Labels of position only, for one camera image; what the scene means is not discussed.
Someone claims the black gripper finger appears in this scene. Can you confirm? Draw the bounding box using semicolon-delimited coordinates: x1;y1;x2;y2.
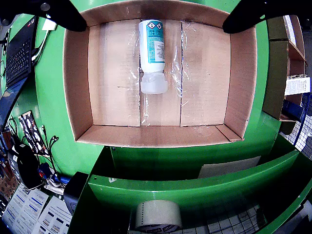
222;0;312;34
0;0;88;32

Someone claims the white bottle teal label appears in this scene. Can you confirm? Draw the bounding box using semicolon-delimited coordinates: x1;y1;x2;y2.
138;19;169;95

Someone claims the cardboard box with dark flap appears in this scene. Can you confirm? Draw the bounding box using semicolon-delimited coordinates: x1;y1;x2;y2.
262;14;308;135

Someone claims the flat cardboard tray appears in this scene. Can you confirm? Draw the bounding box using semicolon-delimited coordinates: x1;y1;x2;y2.
62;2;258;149

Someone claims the black box device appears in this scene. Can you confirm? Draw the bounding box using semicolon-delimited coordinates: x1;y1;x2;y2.
63;171;90;216

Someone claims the black laptop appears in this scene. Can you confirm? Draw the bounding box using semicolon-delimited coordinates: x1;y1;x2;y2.
4;16;39;88

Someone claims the long white printed carton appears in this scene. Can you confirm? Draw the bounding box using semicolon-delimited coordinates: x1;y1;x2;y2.
284;75;312;96

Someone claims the blue curved panel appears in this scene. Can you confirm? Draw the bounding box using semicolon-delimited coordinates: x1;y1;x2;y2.
0;77;28;132

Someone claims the blue crate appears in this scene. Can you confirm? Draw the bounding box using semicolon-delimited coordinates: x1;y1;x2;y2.
280;92;312;152

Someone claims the black white printed board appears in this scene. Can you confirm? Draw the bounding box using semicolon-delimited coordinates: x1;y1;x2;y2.
17;110;51;158

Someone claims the grey paper sheet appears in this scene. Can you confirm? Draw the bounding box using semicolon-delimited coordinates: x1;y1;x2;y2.
197;156;262;180

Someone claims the small blue red device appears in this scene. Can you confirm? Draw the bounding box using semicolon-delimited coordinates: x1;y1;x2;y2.
38;162;53;180

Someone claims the black bag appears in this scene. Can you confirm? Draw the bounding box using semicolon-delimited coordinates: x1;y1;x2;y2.
8;143;46;191

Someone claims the blue tube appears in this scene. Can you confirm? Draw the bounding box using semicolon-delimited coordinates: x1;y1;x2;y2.
52;174;71;185

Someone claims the white cloth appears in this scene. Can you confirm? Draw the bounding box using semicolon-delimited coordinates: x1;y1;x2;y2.
43;177;65;195

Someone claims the green metal cabinet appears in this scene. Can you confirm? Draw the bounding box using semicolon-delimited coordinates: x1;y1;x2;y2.
68;134;312;234

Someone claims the white printed paper sheet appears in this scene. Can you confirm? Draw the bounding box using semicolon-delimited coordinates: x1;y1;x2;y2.
33;195;74;234
2;187;49;234

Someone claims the white grid sheet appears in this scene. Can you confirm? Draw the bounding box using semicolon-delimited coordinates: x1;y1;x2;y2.
207;204;269;234

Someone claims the white tape roll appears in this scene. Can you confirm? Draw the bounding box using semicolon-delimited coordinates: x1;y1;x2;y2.
135;199;183;233

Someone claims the white grey cable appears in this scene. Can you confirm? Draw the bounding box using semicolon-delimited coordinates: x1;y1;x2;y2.
31;30;48;66

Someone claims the black cable bundle with plugs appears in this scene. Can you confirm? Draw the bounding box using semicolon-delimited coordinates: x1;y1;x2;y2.
42;125;60;176

